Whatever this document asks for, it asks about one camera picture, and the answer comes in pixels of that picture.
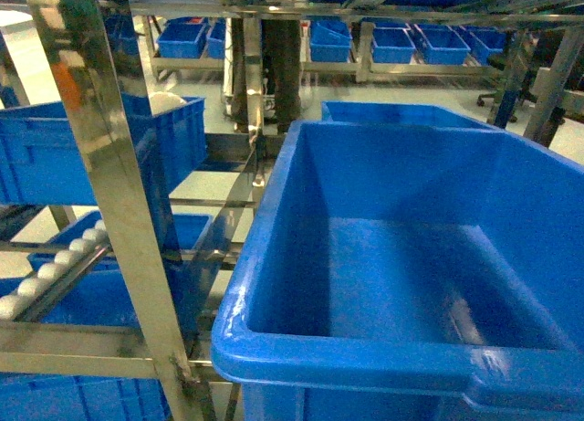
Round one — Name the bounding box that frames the white roller track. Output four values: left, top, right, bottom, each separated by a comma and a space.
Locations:
1, 219, 110, 321

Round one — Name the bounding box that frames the blue bin behind front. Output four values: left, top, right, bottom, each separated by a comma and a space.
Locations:
321, 100, 496, 129

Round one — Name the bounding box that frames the steel shelf upright post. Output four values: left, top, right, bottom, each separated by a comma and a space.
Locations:
26, 0, 214, 420

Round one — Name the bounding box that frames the large blue bin front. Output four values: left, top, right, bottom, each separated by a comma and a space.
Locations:
211, 121, 583, 420

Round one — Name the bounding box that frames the blue bin left shelf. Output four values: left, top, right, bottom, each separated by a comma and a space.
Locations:
1, 95, 207, 205

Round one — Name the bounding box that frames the blue bin bottom left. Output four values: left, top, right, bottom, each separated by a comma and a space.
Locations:
1, 374, 171, 420

